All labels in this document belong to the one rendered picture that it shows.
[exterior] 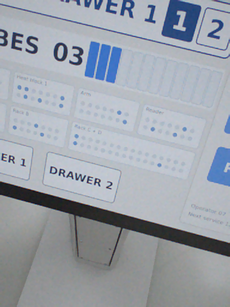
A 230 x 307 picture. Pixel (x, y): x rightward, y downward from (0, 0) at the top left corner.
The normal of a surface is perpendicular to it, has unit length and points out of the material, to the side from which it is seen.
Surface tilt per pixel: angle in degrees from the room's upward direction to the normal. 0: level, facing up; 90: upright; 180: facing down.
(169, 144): 50
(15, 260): 0
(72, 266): 0
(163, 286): 0
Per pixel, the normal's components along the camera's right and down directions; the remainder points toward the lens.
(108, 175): -0.14, 0.34
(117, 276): 0.07, -0.48
